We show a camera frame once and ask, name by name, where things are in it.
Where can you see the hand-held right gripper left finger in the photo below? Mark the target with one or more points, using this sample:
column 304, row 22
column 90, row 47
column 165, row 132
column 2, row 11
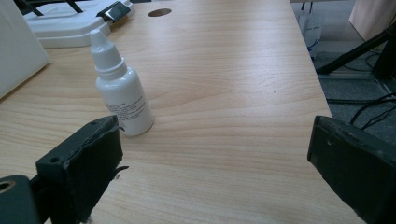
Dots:
column 81, row 161

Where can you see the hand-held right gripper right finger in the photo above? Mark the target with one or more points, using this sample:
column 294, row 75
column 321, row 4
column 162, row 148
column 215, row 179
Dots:
column 351, row 161

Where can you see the white dropper bottle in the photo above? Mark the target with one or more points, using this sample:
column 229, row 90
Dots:
column 123, row 93

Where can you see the white box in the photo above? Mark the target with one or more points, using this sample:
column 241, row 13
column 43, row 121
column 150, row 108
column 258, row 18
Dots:
column 17, row 49

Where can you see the white plastic base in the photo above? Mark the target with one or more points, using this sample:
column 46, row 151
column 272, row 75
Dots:
column 71, row 26

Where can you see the white plastic bag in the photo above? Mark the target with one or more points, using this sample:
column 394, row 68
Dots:
column 309, row 29

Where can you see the beige cabinet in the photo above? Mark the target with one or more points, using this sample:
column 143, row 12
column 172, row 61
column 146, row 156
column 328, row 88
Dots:
column 372, row 17

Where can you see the black clip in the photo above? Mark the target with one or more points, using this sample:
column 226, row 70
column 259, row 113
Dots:
column 113, row 11

